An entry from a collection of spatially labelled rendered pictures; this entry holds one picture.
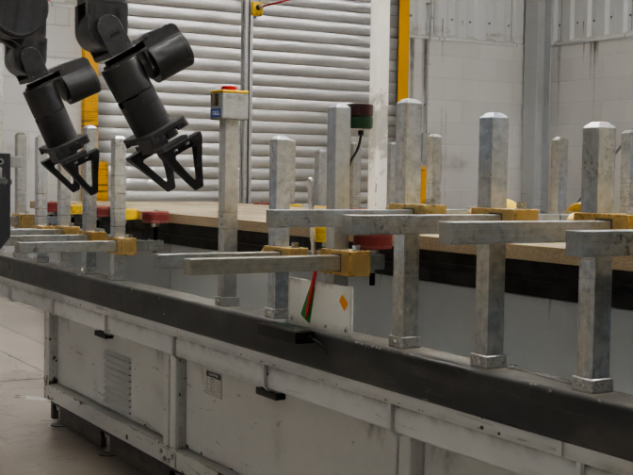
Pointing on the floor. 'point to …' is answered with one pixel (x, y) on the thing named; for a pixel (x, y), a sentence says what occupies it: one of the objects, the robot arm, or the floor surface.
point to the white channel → (380, 40)
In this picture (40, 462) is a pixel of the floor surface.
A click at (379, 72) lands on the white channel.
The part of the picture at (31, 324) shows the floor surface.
